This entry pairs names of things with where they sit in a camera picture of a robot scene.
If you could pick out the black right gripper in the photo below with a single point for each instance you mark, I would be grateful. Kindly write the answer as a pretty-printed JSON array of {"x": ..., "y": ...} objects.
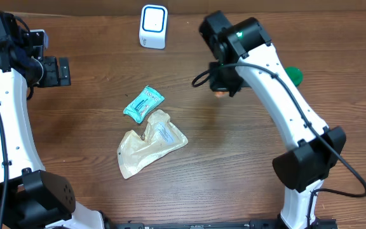
[{"x": 218, "y": 84}]

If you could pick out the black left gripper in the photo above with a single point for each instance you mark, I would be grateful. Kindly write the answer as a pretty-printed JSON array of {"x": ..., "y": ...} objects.
[{"x": 54, "y": 78}]

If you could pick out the orange Kleenex tissue pack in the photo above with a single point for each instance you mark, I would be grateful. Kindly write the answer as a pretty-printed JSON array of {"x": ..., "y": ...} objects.
[{"x": 221, "y": 94}]

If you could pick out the green lid jar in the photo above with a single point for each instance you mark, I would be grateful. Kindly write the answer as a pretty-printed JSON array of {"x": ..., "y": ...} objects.
[{"x": 295, "y": 75}]

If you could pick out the teal wet wipes pack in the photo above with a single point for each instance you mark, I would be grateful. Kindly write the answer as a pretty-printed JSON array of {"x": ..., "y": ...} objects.
[{"x": 143, "y": 104}]

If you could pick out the beige paper pouch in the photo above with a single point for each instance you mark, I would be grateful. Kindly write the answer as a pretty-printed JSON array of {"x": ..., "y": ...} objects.
[{"x": 161, "y": 137}]

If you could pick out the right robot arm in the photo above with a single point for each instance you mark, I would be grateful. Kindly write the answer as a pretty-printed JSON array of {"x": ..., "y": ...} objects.
[{"x": 246, "y": 57}]

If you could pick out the white barcode scanner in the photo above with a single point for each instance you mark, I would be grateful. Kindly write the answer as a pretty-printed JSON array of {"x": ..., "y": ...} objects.
[{"x": 153, "y": 23}]

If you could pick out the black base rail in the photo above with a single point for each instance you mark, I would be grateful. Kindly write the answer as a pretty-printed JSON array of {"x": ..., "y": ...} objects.
[{"x": 195, "y": 225}]

